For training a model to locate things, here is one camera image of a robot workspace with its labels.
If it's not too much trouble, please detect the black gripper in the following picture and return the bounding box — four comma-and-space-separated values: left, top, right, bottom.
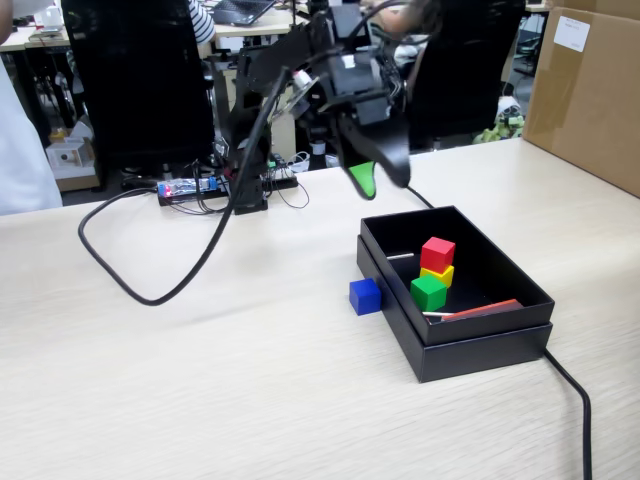
319, 52, 413, 201

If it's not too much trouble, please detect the red wooden cube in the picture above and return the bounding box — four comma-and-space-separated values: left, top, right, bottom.
419, 236, 457, 274

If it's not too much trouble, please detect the yellow wooden cube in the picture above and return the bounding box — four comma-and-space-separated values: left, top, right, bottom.
419, 264, 456, 290

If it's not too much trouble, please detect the blue wooden cube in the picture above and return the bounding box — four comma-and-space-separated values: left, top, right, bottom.
348, 277, 383, 316

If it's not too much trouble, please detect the green wooden cube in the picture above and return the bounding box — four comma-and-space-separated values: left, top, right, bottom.
409, 274, 448, 312

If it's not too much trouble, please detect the black cardboard box tray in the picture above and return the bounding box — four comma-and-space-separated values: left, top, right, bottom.
359, 204, 557, 346

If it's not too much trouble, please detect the large brown cardboard box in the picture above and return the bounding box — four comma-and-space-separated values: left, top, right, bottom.
521, 0, 640, 199

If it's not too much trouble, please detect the black cardboard box lid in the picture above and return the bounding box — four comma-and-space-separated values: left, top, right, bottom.
356, 234, 554, 385

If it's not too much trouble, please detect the black pole with white rings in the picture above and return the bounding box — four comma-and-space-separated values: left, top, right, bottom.
305, 112, 333, 171

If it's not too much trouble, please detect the green and white toy pile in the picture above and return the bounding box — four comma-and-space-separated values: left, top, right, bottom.
472, 97, 526, 144

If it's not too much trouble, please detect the black office chair with armrests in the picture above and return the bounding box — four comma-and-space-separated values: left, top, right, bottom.
394, 0, 527, 152

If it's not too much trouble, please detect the seated person in plaid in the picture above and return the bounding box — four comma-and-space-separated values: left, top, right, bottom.
369, 0, 432, 67

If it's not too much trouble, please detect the orange matchbox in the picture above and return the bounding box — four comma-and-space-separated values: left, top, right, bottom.
442, 298, 524, 322

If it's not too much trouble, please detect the beige office desk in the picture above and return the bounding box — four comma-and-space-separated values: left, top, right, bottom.
24, 5, 321, 52

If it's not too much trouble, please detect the dark open laptop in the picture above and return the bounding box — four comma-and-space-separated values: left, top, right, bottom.
212, 0, 277, 27

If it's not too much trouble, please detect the control board with red LED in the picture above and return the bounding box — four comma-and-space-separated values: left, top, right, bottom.
156, 177, 221, 207

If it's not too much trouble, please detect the person in striped shirt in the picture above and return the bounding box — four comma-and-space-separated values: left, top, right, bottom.
187, 0, 218, 46

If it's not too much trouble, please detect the black mesh office chair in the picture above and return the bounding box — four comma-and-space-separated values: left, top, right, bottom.
59, 0, 221, 189

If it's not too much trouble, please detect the white carton with round hole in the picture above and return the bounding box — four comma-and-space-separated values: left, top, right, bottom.
45, 137, 99, 194

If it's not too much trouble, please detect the person in white shirt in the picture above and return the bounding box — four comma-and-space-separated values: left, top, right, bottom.
0, 0, 64, 217

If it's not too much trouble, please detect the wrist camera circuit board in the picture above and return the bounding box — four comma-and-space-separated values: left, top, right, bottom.
279, 67, 327, 114

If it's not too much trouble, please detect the thick black camera cable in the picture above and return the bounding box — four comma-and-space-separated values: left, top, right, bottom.
77, 67, 297, 308

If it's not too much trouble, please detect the thick black table cable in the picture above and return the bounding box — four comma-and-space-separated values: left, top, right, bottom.
399, 183, 594, 480

